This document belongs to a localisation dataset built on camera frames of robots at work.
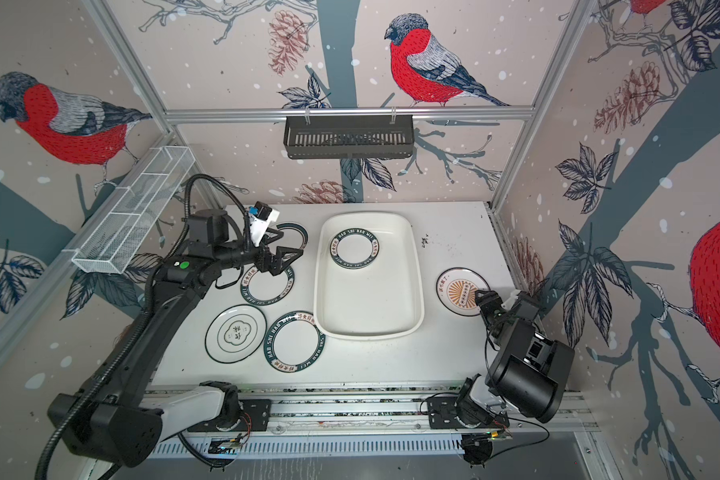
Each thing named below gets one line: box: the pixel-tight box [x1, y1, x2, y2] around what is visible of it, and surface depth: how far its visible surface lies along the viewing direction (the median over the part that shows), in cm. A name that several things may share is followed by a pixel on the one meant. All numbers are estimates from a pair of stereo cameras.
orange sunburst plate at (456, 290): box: [436, 267, 491, 317], surface depth 99 cm
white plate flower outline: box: [204, 304, 268, 364], surface depth 89 cm
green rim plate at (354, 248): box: [329, 228, 380, 270], surface depth 109 cm
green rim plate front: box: [263, 310, 326, 373], surface depth 87 cm
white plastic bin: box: [313, 211, 425, 341], surface depth 98 cm
